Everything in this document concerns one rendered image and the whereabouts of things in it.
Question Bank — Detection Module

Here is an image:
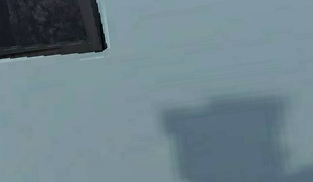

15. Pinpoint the dark framed wall picture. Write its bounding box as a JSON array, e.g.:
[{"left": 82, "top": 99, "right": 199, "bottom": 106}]
[{"left": 0, "top": 0, "right": 109, "bottom": 65}]

